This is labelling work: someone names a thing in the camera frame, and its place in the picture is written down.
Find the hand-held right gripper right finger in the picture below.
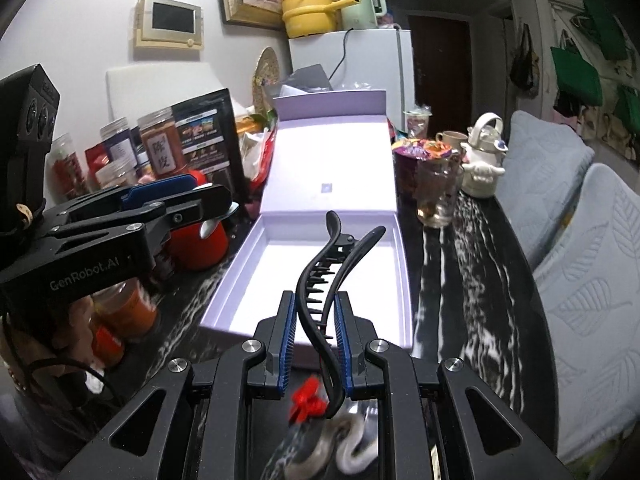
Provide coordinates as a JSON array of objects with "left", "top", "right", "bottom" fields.
[{"left": 335, "top": 290, "right": 576, "bottom": 480}]

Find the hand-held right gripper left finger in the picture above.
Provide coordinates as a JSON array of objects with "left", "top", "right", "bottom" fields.
[{"left": 57, "top": 290, "right": 298, "bottom": 480}]

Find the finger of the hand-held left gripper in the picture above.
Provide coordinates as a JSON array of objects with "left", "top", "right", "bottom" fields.
[
  {"left": 65, "top": 174, "right": 201, "bottom": 221},
  {"left": 42, "top": 184, "right": 242, "bottom": 261}
]

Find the red bow hair clip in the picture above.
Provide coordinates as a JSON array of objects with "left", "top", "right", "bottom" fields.
[{"left": 289, "top": 377, "right": 328, "bottom": 423}]

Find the grey marbled hair clip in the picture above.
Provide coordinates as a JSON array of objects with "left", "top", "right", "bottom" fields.
[{"left": 272, "top": 400, "right": 381, "bottom": 480}]

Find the black hair clip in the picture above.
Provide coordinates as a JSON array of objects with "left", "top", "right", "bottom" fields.
[{"left": 296, "top": 211, "right": 387, "bottom": 420}]

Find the purple gift box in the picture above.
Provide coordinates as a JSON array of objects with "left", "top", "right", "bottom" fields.
[{"left": 199, "top": 89, "right": 415, "bottom": 368}]

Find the person's left forearm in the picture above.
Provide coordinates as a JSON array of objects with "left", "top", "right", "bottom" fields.
[{"left": 0, "top": 350, "right": 31, "bottom": 413}]

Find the person's left hand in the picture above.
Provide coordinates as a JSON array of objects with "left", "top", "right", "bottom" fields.
[{"left": 10, "top": 294, "right": 103, "bottom": 376}]

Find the brown label spice jar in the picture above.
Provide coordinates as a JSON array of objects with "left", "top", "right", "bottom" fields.
[{"left": 137, "top": 108, "right": 190, "bottom": 181}]

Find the red plastic canister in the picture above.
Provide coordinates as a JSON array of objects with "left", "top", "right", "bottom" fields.
[{"left": 167, "top": 170, "right": 232, "bottom": 271}]

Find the small brown powder jar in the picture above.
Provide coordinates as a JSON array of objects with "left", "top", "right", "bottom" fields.
[{"left": 95, "top": 160, "right": 137, "bottom": 190}]

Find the white label jar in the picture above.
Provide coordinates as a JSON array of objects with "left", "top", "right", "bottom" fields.
[{"left": 100, "top": 117, "right": 139, "bottom": 171}]

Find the red snack bag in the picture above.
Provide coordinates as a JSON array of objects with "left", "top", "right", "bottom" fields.
[{"left": 85, "top": 142, "right": 121, "bottom": 192}]

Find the jar of red berries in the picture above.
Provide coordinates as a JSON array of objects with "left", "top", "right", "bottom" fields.
[{"left": 47, "top": 133, "right": 89, "bottom": 202}]

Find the black printed pouch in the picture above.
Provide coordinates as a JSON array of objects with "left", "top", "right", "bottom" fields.
[{"left": 170, "top": 88, "right": 249, "bottom": 196}]

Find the pile of snack packets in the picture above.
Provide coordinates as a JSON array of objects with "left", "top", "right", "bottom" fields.
[{"left": 234, "top": 110, "right": 279, "bottom": 187}]

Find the orange sauce jar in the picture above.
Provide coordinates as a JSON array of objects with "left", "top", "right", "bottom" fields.
[{"left": 92, "top": 280, "right": 159, "bottom": 337}]

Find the round woven mat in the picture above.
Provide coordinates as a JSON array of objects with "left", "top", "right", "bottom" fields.
[{"left": 251, "top": 46, "right": 282, "bottom": 117}]

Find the grey paper bag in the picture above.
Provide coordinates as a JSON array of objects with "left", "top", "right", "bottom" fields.
[{"left": 285, "top": 65, "right": 334, "bottom": 97}]

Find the red label jar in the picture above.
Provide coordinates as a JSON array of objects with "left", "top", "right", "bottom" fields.
[{"left": 85, "top": 325, "right": 126, "bottom": 368}]

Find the clear glass cup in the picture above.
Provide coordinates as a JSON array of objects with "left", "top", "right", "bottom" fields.
[{"left": 415, "top": 157, "right": 464, "bottom": 229}]

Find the purple candy bag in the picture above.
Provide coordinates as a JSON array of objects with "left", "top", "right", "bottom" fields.
[{"left": 391, "top": 137, "right": 466, "bottom": 196}]

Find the white crumpled tissue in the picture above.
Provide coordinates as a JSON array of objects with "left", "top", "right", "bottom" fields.
[{"left": 82, "top": 370, "right": 109, "bottom": 394}]

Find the yellow pot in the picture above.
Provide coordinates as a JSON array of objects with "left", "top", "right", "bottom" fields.
[{"left": 280, "top": 0, "right": 358, "bottom": 39}]

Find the white fridge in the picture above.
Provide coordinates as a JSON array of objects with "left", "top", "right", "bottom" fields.
[{"left": 287, "top": 27, "right": 416, "bottom": 136}]

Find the white ceramic teapot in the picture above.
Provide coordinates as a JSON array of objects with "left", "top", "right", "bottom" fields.
[{"left": 460, "top": 112, "right": 510, "bottom": 197}]

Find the wrapped plastic cup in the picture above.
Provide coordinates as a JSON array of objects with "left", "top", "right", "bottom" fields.
[{"left": 402, "top": 105, "right": 432, "bottom": 140}]

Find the beige mug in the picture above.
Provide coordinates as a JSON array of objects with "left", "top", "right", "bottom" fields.
[{"left": 435, "top": 130, "right": 469, "bottom": 152}]

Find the green electric kettle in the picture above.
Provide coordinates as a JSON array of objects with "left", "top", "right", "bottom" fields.
[{"left": 337, "top": 0, "right": 389, "bottom": 31}]

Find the grey leaf pattern cushion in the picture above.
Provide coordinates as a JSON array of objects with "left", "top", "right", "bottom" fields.
[
  {"left": 532, "top": 162, "right": 640, "bottom": 461},
  {"left": 495, "top": 110, "right": 596, "bottom": 271}
]

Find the dark wooden door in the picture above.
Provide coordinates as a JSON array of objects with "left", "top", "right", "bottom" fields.
[{"left": 407, "top": 10, "right": 474, "bottom": 146}]

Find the black handbag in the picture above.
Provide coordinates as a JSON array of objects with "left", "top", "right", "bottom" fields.
[{"left": 509, "top": 25, "right": 540, "bottom": 94}]

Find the green tote bag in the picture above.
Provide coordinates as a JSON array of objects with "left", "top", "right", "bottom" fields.
[
  {"left": 615, "top": 85, "right": 640, "bottom": 136},
  {"left": 582, "top": 0, "right": 629, "bottom": 61},
  {"left": 550, "top": 45, "right": 604, "bottom": 107}
]

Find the wall intercom panel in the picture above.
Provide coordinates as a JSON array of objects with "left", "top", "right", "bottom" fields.
[{"left": 133, "top": 0, "right": 205, "bottom": 52}]

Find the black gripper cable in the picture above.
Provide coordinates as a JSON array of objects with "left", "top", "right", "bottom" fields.
[{"left": 5, "top": 310, "right": 127, "bottom": 411}]

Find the black power cable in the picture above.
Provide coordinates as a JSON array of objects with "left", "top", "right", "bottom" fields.
[{"left": 327, "top": 30, "right": 352, "bottom": 86}]

